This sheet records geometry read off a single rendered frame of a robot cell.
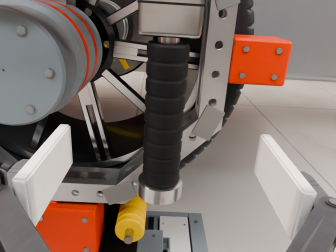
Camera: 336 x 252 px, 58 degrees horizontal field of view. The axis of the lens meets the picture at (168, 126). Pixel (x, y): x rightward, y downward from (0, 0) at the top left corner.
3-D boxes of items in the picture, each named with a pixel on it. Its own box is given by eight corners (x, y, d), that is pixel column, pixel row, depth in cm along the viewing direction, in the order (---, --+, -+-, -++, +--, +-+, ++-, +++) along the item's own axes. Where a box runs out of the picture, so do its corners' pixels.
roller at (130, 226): (150, 173, 85) (150, 155, 83) (143, 253, 58) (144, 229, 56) (129, 172, 85) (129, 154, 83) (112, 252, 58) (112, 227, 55)
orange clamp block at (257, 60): (219, 73, 54) (269, 76, 55) (228, 84, 47) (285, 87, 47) (224, 33, 52) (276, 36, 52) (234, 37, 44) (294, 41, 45)
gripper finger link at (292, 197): (303, 192, 14) (318, 192, 14) (259, 133, 21) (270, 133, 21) (290, 242, 15) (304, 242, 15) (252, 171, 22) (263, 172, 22)
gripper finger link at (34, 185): (33, 232, 15) (18, 231, 15) (73, 163, 21) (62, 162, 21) (26, 179, 14) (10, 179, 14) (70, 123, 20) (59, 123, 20)
